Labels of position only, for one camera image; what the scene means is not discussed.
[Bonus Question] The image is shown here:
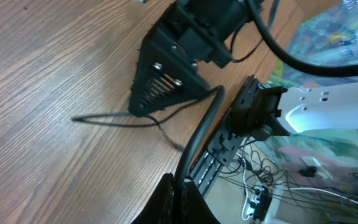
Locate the black cable staying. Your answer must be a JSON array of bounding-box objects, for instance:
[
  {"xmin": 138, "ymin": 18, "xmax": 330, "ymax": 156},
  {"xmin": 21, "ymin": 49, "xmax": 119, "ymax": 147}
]
[{"xmin": 71, "ymin": 85, "xmax": 226, "ymax": 224}]

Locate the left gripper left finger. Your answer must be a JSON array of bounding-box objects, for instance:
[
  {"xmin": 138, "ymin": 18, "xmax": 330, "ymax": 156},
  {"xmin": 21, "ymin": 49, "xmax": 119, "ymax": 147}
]
[{"xmin": 132, "ymin": 173, "xmax": 173, "ymax": 224}]

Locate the black power strip on floor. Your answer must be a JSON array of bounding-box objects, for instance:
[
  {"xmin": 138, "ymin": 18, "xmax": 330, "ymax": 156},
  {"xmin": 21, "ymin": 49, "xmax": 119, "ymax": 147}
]
[{"xmin": 250, "ymin": 186, "xmax": 272, "ymax": 221}]

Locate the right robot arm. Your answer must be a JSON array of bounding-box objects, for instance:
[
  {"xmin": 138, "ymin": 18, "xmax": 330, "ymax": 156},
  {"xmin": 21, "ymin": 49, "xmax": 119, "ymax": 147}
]
[{"xmin": 129, "ymin": 1, "xmax": 358, "ymax": 141}]

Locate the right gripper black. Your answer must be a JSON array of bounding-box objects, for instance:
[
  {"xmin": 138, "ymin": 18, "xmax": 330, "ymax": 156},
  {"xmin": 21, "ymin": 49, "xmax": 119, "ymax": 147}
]
[{"xmin": 128, "ymin": 0, "xmax": 252, "ymax": 117}]

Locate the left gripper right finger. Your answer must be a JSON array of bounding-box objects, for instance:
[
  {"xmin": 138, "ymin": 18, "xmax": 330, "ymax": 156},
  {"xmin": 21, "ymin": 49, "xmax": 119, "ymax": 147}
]
[{"xmin": 185, "ymin": 181, "xmax": 220, "ymax": 224}]

